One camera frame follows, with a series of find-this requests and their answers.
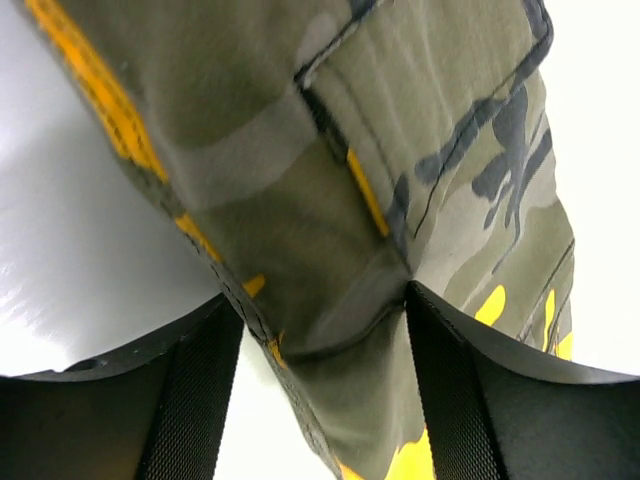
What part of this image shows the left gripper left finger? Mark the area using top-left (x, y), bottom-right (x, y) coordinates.
top-left (1, 296), bottom-right (243, 479)

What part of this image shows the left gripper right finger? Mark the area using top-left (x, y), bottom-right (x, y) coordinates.
top-left (405, 281), bottom-right (639, 479)

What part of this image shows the camouflage trousers yellow green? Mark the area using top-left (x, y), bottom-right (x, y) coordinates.
top-left (24, 1), bottom-right (575, 479)

